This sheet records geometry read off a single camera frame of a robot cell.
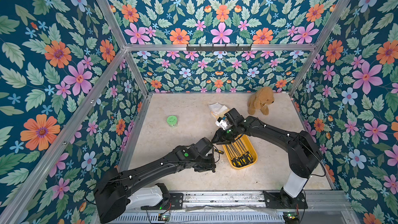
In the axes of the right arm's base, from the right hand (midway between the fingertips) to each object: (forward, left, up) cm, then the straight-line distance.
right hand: (214, 142), depth 82 cm
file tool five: (-4, -14, -10) cm, 18 cm away
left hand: (-13, -3, -1) cm, 14 cm away
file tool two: (-2, -18, -11) cm, 21 cm away
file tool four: (-1, -14, -11) cm, 18 cm away
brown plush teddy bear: (+28, -29, +4) cm, 40 cm away
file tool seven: (-5, -11, -10) cm, 16 cm away
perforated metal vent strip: (-32, +7, -12) cm, 35 cm away
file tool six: (-5, -13, -11) cm, 17 cm away
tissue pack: (+28, -2, -6) cm, 28 cm away
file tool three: (-2, -16, -11) cm, 20 cm away
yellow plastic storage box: (+3, -22, -14) cm, 26 cm away
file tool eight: (-1, -3, -10) cm, 10 cm away
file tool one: (-1, -20, -10) cm, 22 cm away
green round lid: (+17, +28, -6) cm, 33 cm away
